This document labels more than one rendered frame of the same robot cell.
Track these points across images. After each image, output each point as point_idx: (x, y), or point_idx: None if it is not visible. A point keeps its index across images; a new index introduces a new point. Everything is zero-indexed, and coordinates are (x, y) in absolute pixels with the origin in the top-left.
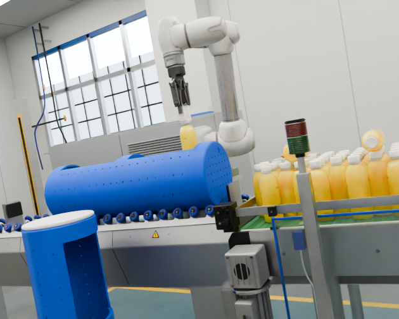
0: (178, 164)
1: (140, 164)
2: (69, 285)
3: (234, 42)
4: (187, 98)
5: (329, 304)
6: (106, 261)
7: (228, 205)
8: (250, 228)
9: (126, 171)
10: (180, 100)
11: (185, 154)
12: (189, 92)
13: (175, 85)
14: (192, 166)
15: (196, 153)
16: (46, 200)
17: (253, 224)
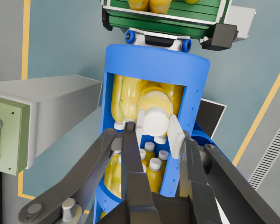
0: (198, 106)
1: (176, 174)
2: (227, 158)
3: None
4: (129, 143)
5: None
6: None
7: (237, 27)
8: (215, 17)
9: (175, 187)
10: (196, 148)
11: (194, 97)
12: (83, 156)
13: (272, 221)
14: (206, 80)
15: (199, 77)
16: None
17: (196, 18)
